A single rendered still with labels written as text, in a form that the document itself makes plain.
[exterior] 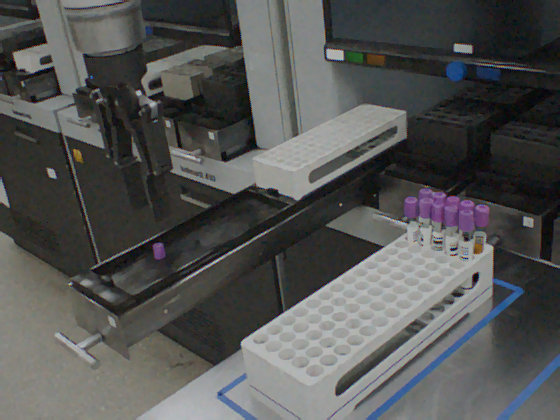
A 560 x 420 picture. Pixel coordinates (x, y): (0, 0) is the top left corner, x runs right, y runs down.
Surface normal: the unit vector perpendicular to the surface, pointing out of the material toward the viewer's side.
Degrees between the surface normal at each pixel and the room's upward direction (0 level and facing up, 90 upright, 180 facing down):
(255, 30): 90
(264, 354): 0
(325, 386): 90
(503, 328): 0
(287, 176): 90
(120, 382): 0
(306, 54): 90
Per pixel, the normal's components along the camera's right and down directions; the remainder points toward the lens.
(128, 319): 0.70, 0.25
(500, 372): -0.11, -0.88
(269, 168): -0.70, 0.40
